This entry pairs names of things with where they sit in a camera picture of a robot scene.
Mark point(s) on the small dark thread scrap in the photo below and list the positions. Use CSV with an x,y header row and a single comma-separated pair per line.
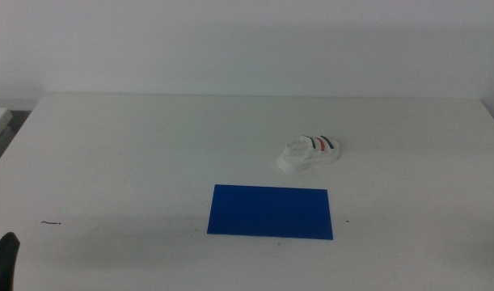
x,y
50,222

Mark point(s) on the blue rectangular mat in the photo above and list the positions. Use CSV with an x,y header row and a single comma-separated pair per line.
x,y
270,212

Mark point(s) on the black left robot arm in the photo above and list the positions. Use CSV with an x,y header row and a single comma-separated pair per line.
x,y
2,262

